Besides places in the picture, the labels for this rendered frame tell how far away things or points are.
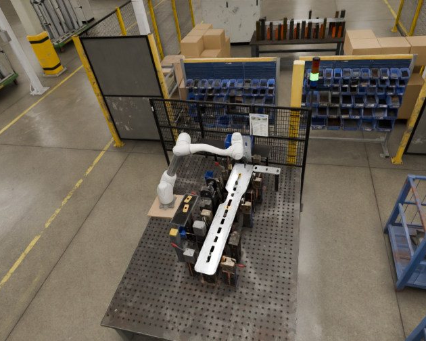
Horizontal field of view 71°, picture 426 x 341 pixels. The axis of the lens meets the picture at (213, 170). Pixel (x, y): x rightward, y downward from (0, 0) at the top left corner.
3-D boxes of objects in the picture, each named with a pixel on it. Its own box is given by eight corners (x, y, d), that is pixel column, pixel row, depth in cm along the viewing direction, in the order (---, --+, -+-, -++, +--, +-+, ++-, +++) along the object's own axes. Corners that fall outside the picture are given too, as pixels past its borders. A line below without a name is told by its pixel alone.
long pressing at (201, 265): (217, 277, 244) (217, 276, 243) (191, 270, 251) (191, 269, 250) (254, 165, 337) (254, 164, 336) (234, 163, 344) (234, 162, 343)
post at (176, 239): (184, 264, 288) (176, 237, 259) (178, 262, 290) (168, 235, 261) (188, 257, 293) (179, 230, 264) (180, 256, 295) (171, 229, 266)
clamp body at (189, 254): (199, 279, 275) (193, 258, 251) (188, 276, 278) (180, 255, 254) (202, 270, 281) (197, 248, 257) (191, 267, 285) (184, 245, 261)
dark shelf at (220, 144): (268, 159, 340) (268, 157, 338) (195, 150, 368) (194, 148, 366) (271, 147, 355) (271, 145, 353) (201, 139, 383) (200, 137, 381)
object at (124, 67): (184, 146, 544) (158, 30, 410) (182, 151, 534) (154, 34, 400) (118, 143, 576) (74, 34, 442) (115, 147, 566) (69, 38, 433)
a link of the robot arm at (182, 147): (188, 147, 294) (189, 139, 305) (170, 149, 297) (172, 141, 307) (191, 157, 302) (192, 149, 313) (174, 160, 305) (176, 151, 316)
